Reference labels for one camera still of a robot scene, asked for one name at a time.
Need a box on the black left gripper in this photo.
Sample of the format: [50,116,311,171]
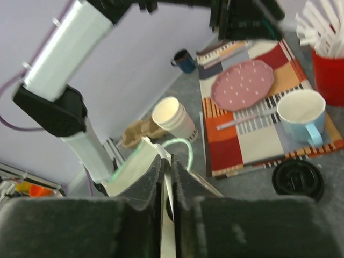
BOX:
[210,0,285,41]

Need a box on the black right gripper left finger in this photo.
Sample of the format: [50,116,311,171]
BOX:
[0,157,165,258]

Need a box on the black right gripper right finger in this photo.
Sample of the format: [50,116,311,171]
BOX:
[171,154,344,258]

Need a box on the stack of white paper cups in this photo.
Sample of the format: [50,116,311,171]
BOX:
[152,96,198,142]

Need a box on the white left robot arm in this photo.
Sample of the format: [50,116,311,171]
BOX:
[13,1,285,183]

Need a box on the colourful patchwork placemat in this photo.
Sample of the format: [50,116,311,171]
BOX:
[196,40,343,178]

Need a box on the dark blue ceramic mug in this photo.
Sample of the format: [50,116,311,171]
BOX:
[170,49,196,74]

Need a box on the pink polka dot plate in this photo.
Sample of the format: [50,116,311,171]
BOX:
[210,60,275,112]

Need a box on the bundle of white straws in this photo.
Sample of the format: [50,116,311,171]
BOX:
[295,1,343,59]

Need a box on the red straw holder cup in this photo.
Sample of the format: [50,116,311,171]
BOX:
[311,50,344,107]

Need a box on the light blue ceramic mug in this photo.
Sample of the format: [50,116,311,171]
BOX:
[277,89,326,148]

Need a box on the cardboard cup carrier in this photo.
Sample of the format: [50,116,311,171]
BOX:
[122,117,167,149]

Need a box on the pink handled knife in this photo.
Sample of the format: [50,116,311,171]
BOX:
[217,107,277,131]

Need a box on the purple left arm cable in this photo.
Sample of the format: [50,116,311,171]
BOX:
[0,0,73,132]

